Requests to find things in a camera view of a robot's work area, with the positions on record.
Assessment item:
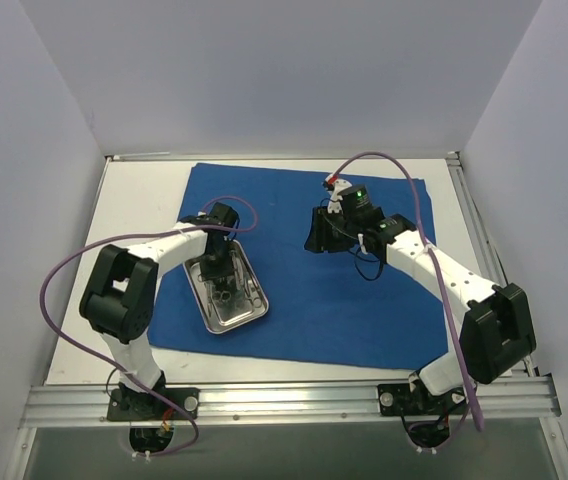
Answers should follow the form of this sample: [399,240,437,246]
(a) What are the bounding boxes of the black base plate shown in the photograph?
[106,385,200,422]
[377,381,467,417]

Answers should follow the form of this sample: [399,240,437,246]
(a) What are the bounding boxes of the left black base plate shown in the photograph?
[106,385,200,422]

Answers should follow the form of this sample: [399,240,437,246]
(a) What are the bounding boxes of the aluminium front rail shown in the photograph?
[20,376,561,428]

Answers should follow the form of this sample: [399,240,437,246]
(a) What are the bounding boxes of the blue surgical cloth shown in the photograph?
[148,164,448,370]

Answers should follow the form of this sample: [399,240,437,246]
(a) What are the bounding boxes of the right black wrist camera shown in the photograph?
[324,177,384,226]

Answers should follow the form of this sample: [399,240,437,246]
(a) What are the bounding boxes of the steel forceps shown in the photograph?
[211,290,233,305]

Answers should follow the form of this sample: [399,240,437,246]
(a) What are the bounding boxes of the aluminium right side rail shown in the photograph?
[445,151,540,377]

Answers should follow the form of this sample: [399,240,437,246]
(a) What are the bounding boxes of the steel surgical scissors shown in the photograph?
[202,282,216,318]

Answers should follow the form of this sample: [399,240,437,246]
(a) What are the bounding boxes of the steel instrument tray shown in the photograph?
[184,240,269,335]

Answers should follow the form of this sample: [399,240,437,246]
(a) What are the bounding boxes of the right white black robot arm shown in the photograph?
[305,206,537,413]

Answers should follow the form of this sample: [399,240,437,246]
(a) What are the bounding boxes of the aluminium rail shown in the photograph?
[445,151,540,377]
[20,376,561,428]

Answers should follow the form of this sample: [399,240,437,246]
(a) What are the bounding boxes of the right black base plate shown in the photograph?
[377,381,467,417]

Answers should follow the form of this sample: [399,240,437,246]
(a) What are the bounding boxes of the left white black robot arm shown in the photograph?
[79,202,239,419]

